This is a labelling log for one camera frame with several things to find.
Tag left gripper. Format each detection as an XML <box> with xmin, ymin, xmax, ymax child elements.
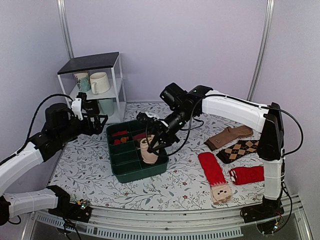
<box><xmin>57</xmin><ymin>112</ymin><xmax>109</xmax><ymax>145</ymax></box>

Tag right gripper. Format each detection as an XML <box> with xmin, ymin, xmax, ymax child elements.
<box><xmin>146</xmin><ymin>106</ymin><xmax>197</xmax><ymax>152</ymax></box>

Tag striped beige knit sock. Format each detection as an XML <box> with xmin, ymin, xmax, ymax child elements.
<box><xmin>138</xmin><ymin>134</ymin><xmax>160</xmax><ymax>166</ymax></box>

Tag green divided organizer bin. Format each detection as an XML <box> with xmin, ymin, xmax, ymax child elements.
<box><xmin>106</xmin><ymin>120</ymin><xmax>169</xmax><ymax>184</ymax></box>

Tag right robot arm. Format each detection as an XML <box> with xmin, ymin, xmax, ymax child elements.
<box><xmin>146</xmin><ymin>82</ymin><xmax>285</xmax><ymax>218</ymax></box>

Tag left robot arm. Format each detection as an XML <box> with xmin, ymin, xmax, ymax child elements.
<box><xmin>0</xmin><ymin>98</ymin><xmax>108</xmax><ymax>225</ymax></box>

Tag magenta sock roll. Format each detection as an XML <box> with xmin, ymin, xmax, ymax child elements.
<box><xmin>132</xmin><ymin>132</ymin><xmax>146</xmax><ymax>141</ymax></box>

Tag red socks in bin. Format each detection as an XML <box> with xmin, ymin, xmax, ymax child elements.
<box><xmin>111</xmin><ymin>130</ymin><xmax>129</xmax><ymax>137</ymax></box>

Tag red argyle sock roll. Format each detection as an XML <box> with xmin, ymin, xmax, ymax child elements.
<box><xmin>113</xmin><ymin>136</ymin><xmax>130</xmax><ymax>145</ymax></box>

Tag black mug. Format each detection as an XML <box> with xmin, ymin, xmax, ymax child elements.
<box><xmin>83</xmin><ymin>99</ymin><xmax>100</xmax><ymax>115</ymax></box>

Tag pale green cup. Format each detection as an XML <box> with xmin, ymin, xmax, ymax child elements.
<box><xmin>98</xmin><ymin>98</ymin><xmax>114</xmax><ymax>117</ymax></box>

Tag cream ceramic mug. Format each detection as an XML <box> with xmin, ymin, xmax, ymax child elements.
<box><xmin>89</xmin><ymin>72</ymin><xmax>110</xmax><ymax>95</ymax></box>

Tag teal patterned mug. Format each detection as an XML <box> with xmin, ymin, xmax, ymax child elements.
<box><xmin>73</xmin><ymin>71</ymin><xmax>91</xmax><ymax>92</ymax></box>

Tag white metal shelf unit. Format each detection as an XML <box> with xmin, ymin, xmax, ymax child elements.
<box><xmin>57</xmin><ymin>52</ymin><xmax>127</xmax><ymax>124</ymax></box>

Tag floral patterned table mat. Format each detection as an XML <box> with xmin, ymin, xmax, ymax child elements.
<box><xmin>49</xmin><ymin>102</ymin><xmax>288</xmax><ymax>211</ymax></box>

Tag tan brown plain sock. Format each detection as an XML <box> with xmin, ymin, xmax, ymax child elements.
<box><xmin>204</xmin><ymin>125</ymin><xmax>253</xmax><ymax>151</ymax></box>

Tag red beige character sock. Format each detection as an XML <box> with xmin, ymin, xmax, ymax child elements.
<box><xmin>198</xmin><ymin>152</ymin><xmax>233</xmax><ymax>205</ymax></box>

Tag brown argyle sock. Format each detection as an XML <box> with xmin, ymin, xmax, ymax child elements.
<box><xmin>216</xmin><ymin>140</ymin><xmax>259</xmax><ymax>164</ymax></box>

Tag red folded sock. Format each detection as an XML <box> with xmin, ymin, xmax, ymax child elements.
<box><xmin>228</xmin><ymin>166</ymin><xmax>265</xmax><ymax>186</ymax></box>

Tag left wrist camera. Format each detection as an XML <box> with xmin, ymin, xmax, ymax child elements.
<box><xmin>71</xmin><ymin>92</ymin><xmax>87</xmax><ymax>121</ymax></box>

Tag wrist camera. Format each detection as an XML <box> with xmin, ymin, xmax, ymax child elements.
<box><xmin>136</xmin><ymin>111</ymin><xmax>167</xmax><ymax>127</ymax></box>
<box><xmin>71</xmin><ymin>92</ymin><xmax>87</xmax><ymax>121</ymax></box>

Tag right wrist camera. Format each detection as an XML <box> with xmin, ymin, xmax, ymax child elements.
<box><xmin>136</xmin><ymin>111</ymin><xmax>167</xmax><ymax>127</ymax></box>

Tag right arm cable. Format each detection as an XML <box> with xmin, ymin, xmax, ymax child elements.
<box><xmin>164</xmin><ymin>109</ymin><xmax>206</xmax><ymax>157</ymax></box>

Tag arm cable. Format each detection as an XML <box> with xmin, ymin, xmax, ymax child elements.
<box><xmin>14</xmin><ymin>93</ymin><xmax>76</xmax><ymax>156</ymax></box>
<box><xmin>164</xmin><ymin>109</ymin><xmax>206</xmax><ymax>157</ymax></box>

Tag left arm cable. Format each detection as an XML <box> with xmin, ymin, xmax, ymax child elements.
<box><xmin>14</xmin><ymin>93</ymin><xmax>76</xmax><ymax>156</ymax></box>

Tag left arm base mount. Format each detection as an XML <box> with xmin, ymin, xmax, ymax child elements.
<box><xmin>48</xmin><ymin>199</ymin><xmax>93</xmax><ymax>223</ymax></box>

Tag aluminium front rail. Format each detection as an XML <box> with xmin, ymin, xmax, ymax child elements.
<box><xmin>21</xmin><ymin>194</ymin><xmax>316</xmax><ymax>240</ymax></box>

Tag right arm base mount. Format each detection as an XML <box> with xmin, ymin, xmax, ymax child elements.
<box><xmin>240</xmin><ymin>197</ymin><xmax>286</xmax><ymax>235</ymax></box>

